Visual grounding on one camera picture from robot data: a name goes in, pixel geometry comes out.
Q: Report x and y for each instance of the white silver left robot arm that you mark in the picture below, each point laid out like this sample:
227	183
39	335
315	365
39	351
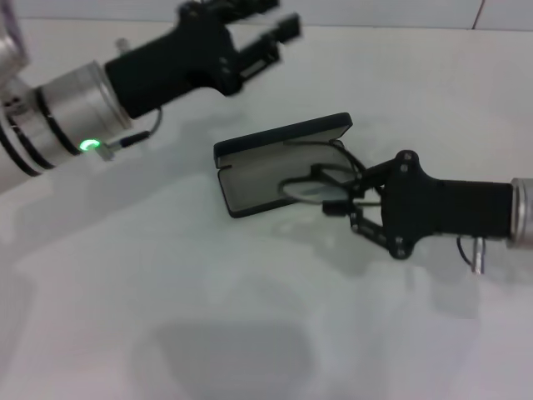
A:
71	108

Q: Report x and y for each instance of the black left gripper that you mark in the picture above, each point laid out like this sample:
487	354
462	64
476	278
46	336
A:
175	66

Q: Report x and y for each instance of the black glasses case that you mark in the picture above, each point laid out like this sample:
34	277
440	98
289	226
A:
250	183

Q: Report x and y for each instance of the black glasses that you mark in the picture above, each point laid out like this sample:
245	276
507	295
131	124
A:
302	191

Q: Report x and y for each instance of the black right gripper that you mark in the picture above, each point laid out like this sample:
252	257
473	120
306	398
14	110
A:
449	208

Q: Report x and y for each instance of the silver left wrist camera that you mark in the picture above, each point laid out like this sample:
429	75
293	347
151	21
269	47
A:
12	37

